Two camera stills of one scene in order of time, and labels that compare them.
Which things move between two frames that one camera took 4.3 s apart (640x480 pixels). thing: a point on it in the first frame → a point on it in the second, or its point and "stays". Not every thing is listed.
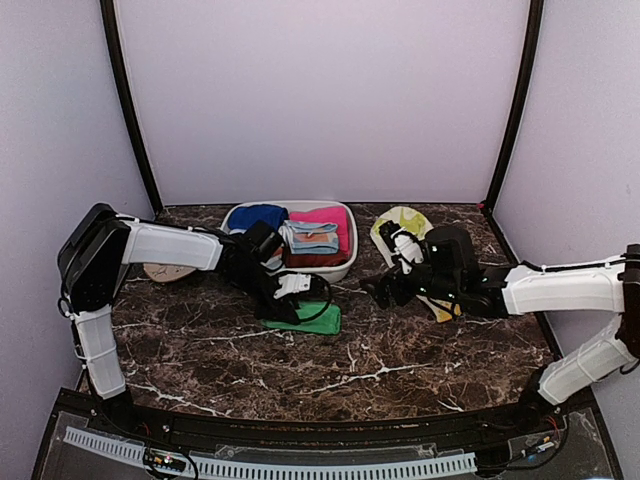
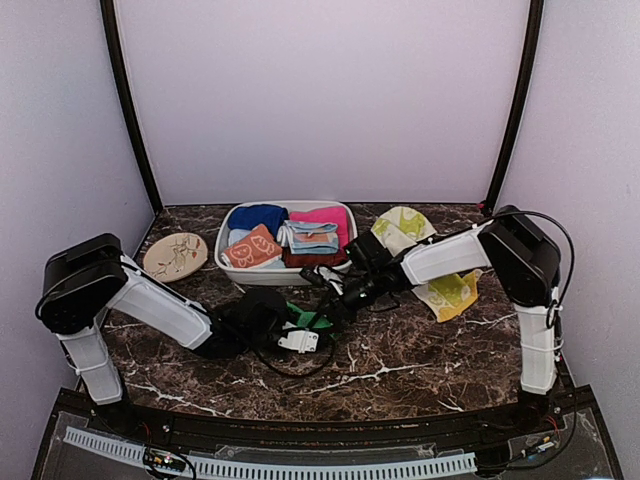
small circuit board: [165, 459] stays
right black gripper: [382, 283] → [337, 318]
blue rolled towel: [244, 216] stays
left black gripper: [273, 312] → [285, 311]
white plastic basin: [324, 273] stays
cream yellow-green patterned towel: [399, 219] stays
